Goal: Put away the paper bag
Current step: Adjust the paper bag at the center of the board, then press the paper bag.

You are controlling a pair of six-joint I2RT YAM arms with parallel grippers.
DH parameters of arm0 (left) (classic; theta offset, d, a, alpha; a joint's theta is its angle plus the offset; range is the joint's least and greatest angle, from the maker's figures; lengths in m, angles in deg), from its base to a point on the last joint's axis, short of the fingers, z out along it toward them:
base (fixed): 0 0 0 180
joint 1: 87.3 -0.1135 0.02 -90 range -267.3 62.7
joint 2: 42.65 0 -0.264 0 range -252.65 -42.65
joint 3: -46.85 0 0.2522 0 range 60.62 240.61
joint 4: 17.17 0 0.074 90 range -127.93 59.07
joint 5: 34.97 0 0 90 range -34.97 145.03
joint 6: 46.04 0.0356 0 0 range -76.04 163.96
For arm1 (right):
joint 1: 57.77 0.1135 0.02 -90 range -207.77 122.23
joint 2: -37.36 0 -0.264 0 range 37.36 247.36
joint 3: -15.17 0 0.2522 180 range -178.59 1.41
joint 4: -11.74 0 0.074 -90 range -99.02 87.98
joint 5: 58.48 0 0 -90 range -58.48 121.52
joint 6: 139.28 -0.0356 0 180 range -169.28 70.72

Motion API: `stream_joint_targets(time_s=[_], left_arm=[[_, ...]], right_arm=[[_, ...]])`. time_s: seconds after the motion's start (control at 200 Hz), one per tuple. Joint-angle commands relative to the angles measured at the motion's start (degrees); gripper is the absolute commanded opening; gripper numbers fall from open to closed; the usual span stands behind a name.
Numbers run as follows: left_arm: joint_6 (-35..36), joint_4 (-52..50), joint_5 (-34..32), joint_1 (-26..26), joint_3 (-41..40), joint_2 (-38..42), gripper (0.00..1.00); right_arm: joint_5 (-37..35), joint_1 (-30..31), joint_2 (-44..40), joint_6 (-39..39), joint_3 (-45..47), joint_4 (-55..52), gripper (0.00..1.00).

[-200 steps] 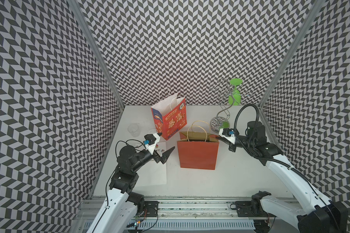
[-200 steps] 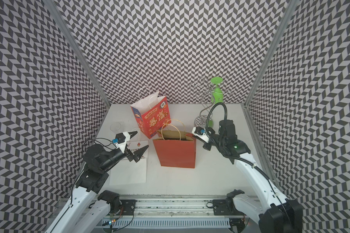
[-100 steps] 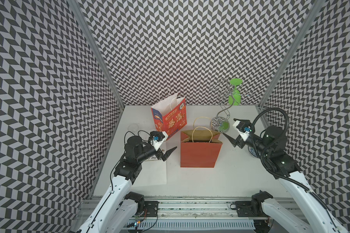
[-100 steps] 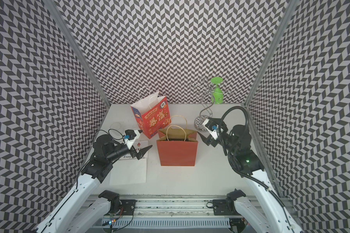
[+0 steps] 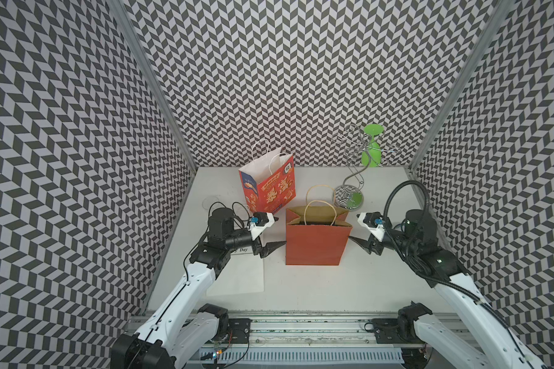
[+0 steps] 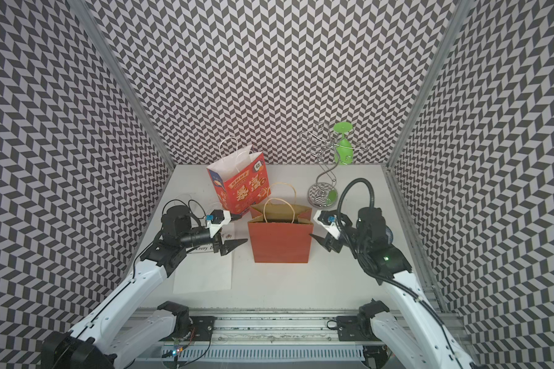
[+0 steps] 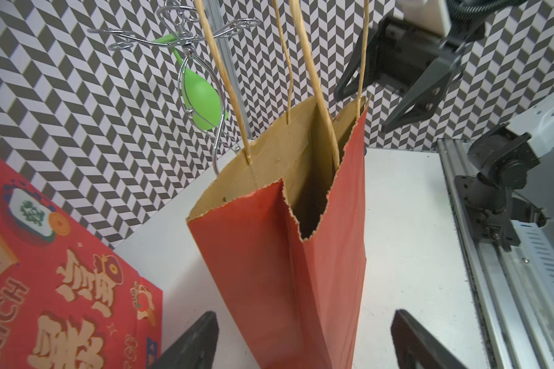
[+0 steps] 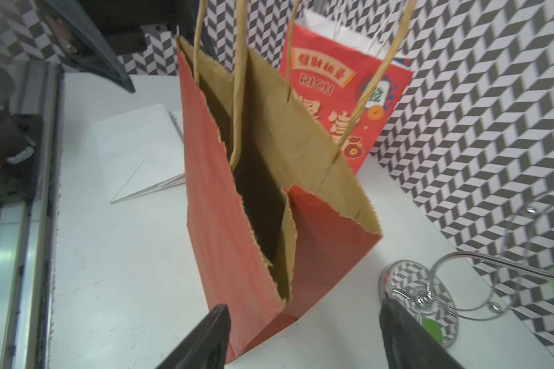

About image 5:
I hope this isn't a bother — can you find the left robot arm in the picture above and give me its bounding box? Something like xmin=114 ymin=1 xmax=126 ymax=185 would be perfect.
xmin=110 ymin=207 xmax=284 ymax=368

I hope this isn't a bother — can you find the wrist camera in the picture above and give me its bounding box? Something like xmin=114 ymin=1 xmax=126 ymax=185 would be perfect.
xmin=248 ymin=212 xmax=278 ymax=240
xmin=357 ymin=212 xmax=386 ymax=242

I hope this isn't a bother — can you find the green wire rack stand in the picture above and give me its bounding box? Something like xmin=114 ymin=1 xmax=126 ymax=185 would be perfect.
xmin=332 ymin=124 xmax=398 ymax=210

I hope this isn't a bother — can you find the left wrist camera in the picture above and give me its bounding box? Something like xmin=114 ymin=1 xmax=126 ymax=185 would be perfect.
xmin=248 ymin=212 xmax=278 ymax=240

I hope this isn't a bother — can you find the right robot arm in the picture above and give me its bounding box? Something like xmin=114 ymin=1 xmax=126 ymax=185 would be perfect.
xmin=353 ymin=180 xmax=545 ymax=368

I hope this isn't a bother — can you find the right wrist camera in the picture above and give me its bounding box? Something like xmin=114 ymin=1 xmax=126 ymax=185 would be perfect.
xmin=357 ymin=212 xmax=386 ymax=242

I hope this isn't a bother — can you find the red printed paper bag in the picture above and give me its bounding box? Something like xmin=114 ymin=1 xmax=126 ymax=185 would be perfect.
xmin=239 ymin=147 xmax=296 ymax=213

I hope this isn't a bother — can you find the plain red paper bag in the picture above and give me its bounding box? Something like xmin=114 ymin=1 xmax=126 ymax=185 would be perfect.
xmin=286 ymin=199 xmax=352 ymax=266

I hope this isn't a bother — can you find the clear plastic cup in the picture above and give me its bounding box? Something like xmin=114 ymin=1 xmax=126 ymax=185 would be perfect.
xmin=202 ymin=195 xmax=223 ymax=211

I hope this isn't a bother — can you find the white happy every day bag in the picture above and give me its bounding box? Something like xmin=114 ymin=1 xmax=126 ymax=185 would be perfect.
xmin=206 ymin=247 xmax=264 ymax=297

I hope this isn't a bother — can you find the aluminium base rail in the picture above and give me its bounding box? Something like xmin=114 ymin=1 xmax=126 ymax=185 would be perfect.
xmin=119 ymin=311 xmax=513 ymax=369

